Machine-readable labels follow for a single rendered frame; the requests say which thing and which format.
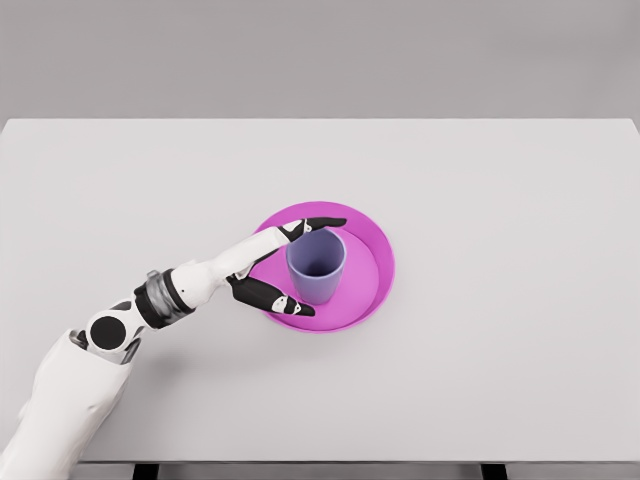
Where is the magenta plate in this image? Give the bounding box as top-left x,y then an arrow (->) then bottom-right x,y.
248,200 -> 396,334

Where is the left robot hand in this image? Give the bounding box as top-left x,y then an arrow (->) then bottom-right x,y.
212,216 -> 348,318

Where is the purple cup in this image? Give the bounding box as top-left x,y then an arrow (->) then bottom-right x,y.
285,227 -> 347,306

